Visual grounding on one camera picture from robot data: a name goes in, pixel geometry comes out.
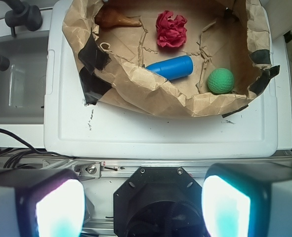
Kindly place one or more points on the crumpled brown paper bag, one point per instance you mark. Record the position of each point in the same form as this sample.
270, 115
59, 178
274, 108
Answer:
111, 62

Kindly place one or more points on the blue plastic bottle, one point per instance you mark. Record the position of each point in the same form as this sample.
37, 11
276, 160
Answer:
174, 68

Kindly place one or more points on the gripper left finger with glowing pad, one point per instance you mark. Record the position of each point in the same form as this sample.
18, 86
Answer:
41, 203

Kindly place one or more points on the brown cone-shaped object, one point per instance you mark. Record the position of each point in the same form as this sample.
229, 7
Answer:
109, 17

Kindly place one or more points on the clear plastic bin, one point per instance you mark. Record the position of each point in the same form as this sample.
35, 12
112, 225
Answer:
22, 85

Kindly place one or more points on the green dimpled ball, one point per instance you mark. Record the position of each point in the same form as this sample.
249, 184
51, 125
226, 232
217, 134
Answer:
220, 81

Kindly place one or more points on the crumpled red paper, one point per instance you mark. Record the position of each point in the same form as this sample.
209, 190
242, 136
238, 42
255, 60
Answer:
171, 33

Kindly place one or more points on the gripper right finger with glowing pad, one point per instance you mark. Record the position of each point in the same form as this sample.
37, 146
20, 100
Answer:
248, 200

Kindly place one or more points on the aluminium extrusion rail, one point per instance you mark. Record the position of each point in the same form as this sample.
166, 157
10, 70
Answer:
124, 168

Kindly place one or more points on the black clamp knob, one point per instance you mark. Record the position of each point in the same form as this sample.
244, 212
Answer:
30, 17

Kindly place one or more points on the white plastic bin lid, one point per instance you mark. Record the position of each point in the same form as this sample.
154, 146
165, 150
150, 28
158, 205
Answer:
74, 128

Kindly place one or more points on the black octagonal mount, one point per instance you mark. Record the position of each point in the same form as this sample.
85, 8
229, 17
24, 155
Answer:
159, 202

